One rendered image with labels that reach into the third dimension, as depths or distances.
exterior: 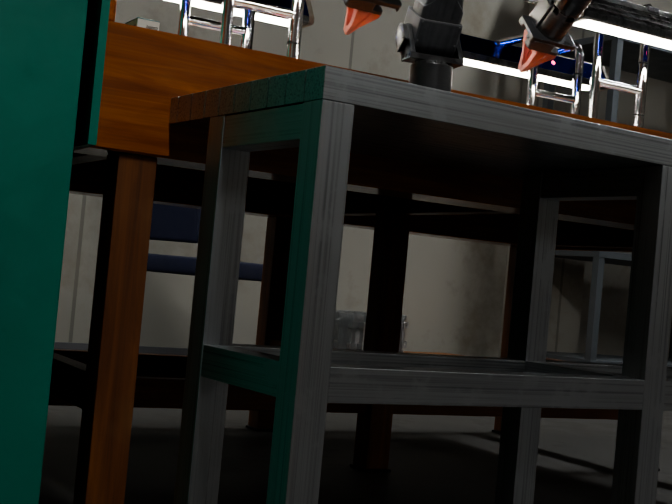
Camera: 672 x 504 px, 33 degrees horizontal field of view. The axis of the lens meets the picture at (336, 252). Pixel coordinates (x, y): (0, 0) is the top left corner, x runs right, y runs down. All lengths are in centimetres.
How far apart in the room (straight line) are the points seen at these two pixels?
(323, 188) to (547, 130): 36
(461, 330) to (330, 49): 153
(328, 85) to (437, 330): 424
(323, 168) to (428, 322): 419
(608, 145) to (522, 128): 16
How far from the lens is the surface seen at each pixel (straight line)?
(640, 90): 289
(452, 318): 556
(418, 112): 138
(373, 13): 192
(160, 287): 473
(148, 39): 169
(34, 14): 160
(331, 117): 131
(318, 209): 129
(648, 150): 165
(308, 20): 278
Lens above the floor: 42
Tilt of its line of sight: 1 degrees up
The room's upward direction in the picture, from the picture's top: 5 degrees clockwise
